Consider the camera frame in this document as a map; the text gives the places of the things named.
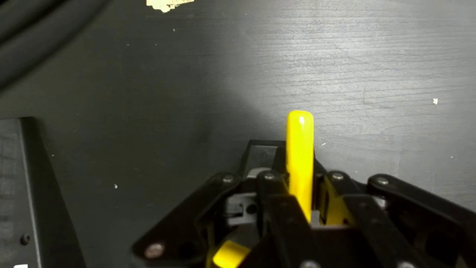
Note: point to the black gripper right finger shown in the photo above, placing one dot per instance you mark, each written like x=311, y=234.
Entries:
x=396, y=223

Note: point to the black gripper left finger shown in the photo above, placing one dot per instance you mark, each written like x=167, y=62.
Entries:
x=198, y=223

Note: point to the black stand holding red wrenches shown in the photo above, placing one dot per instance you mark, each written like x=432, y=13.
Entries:
x=30, y=198

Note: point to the torn beige paper scrap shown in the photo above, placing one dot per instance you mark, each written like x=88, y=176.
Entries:
x=165, y=3

